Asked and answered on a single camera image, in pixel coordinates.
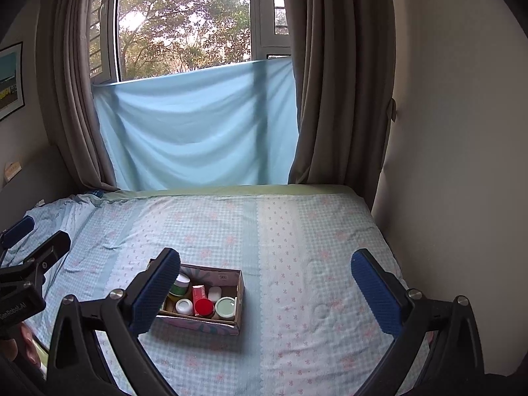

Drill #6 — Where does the blue checked floral bed sheet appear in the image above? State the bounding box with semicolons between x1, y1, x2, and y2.
0;192;434;396

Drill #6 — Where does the framed wall poster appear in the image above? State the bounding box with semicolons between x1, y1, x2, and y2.
0;41;25;122

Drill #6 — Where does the brown curtain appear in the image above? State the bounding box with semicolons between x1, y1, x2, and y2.
280;0;397;215
35;0;120;192

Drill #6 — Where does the small white jar dark label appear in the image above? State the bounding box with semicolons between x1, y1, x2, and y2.
170;273;191;298

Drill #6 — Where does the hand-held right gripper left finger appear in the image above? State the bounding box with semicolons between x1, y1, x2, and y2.
46;247;182;396

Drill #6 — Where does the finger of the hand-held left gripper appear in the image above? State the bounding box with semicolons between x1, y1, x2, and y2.
0;230;72;293
0;215;36;253

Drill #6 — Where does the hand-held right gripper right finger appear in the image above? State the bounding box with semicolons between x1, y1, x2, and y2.
350;248;485;396

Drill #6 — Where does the green jar with white lid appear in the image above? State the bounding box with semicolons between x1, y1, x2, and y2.
214;296;239;320

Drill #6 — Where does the patterned cardboard box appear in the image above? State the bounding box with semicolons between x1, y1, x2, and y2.
156;262;245;336

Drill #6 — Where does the white window frame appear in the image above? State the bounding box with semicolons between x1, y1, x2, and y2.
88;0;294;87

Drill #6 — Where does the green fitted sheet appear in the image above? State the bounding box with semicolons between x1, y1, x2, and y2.
103;184;359;203

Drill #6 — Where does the person's left hand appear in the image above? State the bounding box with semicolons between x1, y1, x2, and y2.
12;322;43;377

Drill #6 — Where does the light blue hanging cloth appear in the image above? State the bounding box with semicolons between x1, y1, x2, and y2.
91;57;300;192

